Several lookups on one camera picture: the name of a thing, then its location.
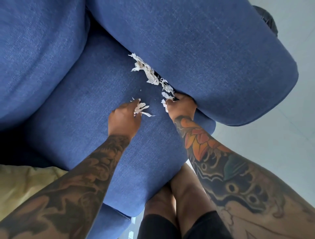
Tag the person's right hand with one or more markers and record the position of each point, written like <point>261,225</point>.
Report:
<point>183,106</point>

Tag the person's left hand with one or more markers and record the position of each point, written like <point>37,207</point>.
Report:
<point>124,120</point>

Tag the white shredded paper scraps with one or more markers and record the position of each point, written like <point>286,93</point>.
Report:
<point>149,73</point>

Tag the blue fabric sofa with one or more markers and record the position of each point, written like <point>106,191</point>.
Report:
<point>209,61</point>

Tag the black trash bin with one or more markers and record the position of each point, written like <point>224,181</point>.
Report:
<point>268,19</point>

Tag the yellow throw pillow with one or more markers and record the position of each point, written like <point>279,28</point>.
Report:
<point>22,187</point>

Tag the person's left forearm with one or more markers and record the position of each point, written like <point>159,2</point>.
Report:
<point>69,197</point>

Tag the person's right forearm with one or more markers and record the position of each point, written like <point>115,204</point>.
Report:
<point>241,184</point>

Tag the person's left leg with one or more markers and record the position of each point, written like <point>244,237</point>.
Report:
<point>161,204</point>

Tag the person's leg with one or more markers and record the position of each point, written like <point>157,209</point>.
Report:
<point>192,197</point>
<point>161,204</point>

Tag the person's right leg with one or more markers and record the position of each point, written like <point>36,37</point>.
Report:
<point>192,197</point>

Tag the blue sofa back cushion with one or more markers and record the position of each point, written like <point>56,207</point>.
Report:
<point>37,56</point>

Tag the black shorts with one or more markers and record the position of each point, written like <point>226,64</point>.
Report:
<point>160,229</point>

